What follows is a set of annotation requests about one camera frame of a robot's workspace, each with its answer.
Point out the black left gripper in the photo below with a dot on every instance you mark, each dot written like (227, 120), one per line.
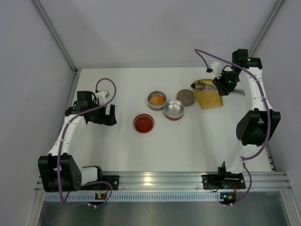
(103, 115)

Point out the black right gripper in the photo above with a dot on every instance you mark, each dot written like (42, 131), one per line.
(221, 87)

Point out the red round lid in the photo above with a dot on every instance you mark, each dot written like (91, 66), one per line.
(143, 123)

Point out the metal tongs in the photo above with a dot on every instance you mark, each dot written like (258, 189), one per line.
(208, 88)

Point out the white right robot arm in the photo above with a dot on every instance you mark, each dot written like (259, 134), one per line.
(256, 127)

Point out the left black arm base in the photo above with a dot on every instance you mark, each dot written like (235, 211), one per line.
(104, 183)

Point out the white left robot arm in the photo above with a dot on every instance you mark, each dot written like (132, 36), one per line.
(58, 169)

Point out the red-based metal lunch tin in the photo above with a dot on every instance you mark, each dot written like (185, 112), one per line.
(174, 110)

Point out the woven bamboo tray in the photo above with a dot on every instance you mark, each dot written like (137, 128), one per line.
(207, 99)

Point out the grey round lid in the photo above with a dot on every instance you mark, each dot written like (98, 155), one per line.
(186, 96)

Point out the grey tin with orange food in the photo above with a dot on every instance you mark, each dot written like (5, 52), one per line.
(156, 100)

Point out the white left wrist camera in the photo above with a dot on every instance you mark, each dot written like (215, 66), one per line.
(102, 96)

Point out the aluminium mounting rail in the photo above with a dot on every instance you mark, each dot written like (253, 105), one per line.
(193, 182)

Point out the right aluminium frame post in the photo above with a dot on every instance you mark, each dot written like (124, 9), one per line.
(266, 26)

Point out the aluminium frame post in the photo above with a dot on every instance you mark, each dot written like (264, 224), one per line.
(49, 25)
(266, 26)

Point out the slotted grey cable duct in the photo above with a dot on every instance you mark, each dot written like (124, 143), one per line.
(144, 197)

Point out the left aluminium frame post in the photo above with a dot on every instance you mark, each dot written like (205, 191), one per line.
(49, 25)

